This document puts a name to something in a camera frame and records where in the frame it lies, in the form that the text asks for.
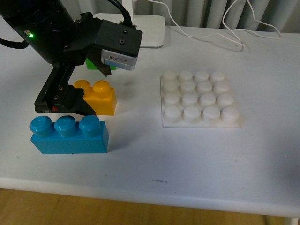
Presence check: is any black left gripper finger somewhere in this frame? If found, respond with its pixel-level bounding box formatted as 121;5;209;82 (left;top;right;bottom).
62;85;96;116

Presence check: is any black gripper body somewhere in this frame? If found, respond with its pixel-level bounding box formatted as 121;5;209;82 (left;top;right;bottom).
34;12;101;113

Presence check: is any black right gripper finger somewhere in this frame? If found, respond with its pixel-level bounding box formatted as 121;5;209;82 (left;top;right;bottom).
87;48;112;77

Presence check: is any green two-stud block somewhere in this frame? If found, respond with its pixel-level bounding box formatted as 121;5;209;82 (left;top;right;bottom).
85;59;117;70

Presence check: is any yellow two-stud block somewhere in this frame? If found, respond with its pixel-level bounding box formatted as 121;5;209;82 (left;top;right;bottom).
74;80;117;116

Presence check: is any blue three-stud block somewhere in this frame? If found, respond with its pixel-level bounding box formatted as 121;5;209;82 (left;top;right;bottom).
29;115;109;154

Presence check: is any white desk lamp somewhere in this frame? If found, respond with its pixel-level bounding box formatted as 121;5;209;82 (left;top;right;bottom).
92;0;166;49

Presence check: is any white curtain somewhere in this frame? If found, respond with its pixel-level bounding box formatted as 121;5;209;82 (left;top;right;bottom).
79;0;300;33

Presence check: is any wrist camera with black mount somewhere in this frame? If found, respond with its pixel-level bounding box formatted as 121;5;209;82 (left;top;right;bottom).
95;20;143;70

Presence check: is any black camera cable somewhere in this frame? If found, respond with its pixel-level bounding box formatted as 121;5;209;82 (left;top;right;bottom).
107;0;137;28

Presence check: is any white studded base plate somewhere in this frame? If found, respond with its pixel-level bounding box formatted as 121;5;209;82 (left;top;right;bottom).
160;71;240;128

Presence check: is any white lamp cable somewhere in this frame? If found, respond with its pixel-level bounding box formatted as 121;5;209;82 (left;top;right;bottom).
150;0;282;47

